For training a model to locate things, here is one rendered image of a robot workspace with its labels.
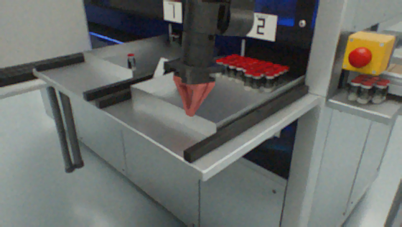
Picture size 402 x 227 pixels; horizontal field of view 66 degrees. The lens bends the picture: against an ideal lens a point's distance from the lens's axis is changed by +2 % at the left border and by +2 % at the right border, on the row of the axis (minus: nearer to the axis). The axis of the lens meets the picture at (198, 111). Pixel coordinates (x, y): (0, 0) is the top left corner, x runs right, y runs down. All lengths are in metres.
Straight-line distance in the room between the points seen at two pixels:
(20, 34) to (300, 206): 1.12
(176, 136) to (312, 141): 0.39
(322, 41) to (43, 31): 1.02
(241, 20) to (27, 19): 0.94
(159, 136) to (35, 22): 0.88
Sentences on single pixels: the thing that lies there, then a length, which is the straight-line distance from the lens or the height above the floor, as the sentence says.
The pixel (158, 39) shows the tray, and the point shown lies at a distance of 1.18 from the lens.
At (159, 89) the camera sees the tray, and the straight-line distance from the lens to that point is 0.77.
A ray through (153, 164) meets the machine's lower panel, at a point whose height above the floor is 0.32.
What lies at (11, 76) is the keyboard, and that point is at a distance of 1.17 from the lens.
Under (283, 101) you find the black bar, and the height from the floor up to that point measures 0.90.
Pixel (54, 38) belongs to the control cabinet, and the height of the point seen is 0.89.
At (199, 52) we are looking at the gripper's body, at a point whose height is 1.04.
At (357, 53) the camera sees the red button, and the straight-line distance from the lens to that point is 0.69.
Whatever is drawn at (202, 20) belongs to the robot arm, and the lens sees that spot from 0.51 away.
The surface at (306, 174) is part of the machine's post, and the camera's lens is 0.89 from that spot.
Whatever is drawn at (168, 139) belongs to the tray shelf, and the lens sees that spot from 0.56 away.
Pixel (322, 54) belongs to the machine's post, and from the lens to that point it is 0.75.
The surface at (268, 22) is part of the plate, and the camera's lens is 0.80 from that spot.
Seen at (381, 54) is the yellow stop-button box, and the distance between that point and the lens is 0.71.
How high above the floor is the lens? 1.18
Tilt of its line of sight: 27 degrees down
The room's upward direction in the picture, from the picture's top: straight up
